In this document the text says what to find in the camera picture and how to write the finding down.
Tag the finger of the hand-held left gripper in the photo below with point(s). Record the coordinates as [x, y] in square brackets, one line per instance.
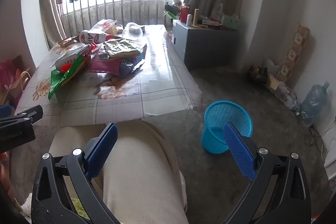
[31, 112]

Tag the pile of clear plastic bags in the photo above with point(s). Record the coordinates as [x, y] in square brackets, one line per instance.
[283, 92]

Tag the white red carton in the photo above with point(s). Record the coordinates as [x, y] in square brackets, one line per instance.
[210, 22]

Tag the white drink bottle red cap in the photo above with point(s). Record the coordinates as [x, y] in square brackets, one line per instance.
[92, 36]

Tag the blue water jug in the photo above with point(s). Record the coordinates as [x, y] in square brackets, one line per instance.
[313, 103]

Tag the crumpled yellow-green packet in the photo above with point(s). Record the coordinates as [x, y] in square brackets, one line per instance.
[123, 48]

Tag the blue plastic waste basket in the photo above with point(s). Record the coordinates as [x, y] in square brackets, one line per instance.
[218, 113]

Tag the green snack packet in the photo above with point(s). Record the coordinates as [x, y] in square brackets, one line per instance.
[59, 79]

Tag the floral tablecloth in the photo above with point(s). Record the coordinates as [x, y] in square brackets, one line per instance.
[157, 77]

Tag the yellow cardboard piece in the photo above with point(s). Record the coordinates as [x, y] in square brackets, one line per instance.
[273, 81]

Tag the grey cabinet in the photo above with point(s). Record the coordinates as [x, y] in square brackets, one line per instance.
[204, 48]

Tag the green tissue box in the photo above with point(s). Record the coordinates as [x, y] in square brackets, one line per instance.
[231, 22]

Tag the white red flat box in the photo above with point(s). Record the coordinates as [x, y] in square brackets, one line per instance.
[71, 57]

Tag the cream paper roll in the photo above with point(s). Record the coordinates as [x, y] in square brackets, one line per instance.
[196, 18]

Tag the narrow beige curtain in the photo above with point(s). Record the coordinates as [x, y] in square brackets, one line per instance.
[48, 3]

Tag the tall cardboard box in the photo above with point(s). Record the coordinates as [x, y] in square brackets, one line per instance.
[294, 53]

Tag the small white bottle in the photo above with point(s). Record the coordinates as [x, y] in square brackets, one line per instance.
[189, 19]

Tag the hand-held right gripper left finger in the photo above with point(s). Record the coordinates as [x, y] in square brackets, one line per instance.
[102, 150]

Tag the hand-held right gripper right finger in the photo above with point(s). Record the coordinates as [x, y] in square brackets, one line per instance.
[240, 153]

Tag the pink snack packet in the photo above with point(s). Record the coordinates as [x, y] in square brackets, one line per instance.
[105, 65]

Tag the pink plastic bag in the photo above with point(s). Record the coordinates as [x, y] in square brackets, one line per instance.
[10, 74]

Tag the white plastic bag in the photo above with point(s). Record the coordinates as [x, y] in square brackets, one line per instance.
[219, 12]

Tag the purple snack packet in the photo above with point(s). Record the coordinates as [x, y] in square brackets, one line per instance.
[127, 67]

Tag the green plastic bag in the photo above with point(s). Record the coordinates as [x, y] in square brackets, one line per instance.
[172, 15]

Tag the red thermos bottle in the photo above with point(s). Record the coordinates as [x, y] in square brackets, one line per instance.
[184, 12]

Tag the clear plastic container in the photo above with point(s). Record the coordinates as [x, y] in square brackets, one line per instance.
[133, 29]

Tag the dark small basket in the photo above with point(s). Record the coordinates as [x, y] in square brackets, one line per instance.
[257, 74]

